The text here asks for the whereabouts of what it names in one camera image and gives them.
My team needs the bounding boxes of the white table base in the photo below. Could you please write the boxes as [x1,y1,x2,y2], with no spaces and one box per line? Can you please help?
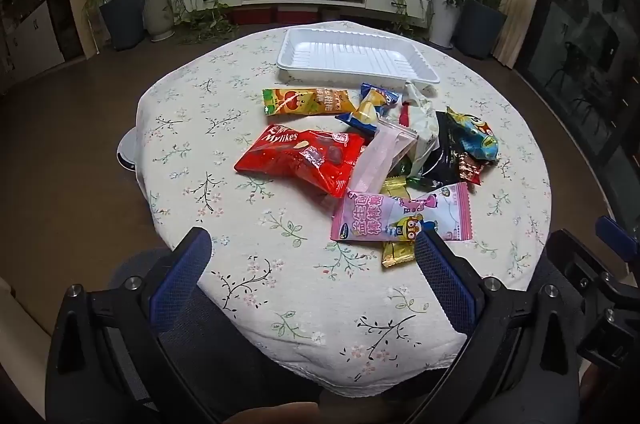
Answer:
[116,129,143,172]

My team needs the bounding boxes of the blue cake packet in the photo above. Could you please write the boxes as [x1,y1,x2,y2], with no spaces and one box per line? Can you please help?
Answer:
[336,84,403,135]

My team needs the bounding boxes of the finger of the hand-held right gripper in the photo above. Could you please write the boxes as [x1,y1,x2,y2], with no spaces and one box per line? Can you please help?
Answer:
[594,216,640,255]
[545,229,618,295]

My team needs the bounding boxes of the pink translucent zip bag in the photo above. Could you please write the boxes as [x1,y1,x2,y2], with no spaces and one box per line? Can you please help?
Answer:
[352,118,418,199]

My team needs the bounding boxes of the red and gold candy packet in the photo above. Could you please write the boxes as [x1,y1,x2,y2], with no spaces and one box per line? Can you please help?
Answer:
[457,153,483,185]

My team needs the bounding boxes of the blue cartoon snack packet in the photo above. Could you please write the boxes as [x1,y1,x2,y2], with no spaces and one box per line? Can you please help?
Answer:
[446,106,500,163]

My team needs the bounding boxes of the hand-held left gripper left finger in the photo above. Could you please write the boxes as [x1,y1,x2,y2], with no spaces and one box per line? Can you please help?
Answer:
[45,226,221,424]

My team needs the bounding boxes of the white-red snack bag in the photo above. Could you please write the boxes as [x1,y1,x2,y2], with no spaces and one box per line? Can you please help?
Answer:
[395,81,441,169]

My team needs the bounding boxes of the person's left hand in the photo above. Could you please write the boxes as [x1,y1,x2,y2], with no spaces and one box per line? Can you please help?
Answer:
[220,401,321,424]

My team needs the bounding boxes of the bushy plant in white pot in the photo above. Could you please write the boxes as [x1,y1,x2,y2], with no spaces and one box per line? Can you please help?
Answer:
[424,0,471,48]

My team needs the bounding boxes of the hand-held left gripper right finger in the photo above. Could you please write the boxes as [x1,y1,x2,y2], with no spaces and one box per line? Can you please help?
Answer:
[410,229,583,424]

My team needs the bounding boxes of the floral tablecloth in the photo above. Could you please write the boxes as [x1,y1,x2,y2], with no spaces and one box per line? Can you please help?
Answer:
[134,21,553,397]

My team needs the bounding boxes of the pink cartoon snack packet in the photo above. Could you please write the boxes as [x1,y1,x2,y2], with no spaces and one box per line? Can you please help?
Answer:
[330,182,475,243]

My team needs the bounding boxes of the gold snack packet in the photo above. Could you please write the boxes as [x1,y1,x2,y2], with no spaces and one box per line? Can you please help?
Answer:
[381,176,418,269]

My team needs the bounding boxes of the orange and green snack packet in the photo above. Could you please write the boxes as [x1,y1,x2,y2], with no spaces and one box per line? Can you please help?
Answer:
[262,88,358,117]

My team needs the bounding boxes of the black snack bag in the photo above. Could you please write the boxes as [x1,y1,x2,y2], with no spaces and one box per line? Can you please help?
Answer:
[407,111,468,189]

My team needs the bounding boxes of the white plastic tray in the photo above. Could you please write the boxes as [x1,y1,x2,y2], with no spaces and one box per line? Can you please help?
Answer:
[276,28,441,85]

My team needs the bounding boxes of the grey mesh chair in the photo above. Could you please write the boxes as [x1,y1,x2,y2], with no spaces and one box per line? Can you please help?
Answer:
[107,248,583,424]

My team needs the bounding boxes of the glass sliding door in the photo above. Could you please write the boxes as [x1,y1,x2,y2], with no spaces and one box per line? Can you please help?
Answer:
[520,0,640,185]

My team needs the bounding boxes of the red storage box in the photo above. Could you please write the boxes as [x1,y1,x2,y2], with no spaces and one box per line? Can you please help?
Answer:
[231,6,273,24]
[277,7,321,24]

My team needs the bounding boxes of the red chocolate snack bag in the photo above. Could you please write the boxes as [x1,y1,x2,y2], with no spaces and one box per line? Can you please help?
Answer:
[235,124,368,199]

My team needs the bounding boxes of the plant in white ribbed pot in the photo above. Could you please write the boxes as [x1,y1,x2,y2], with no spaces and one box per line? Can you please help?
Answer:
[141,0,177,42]

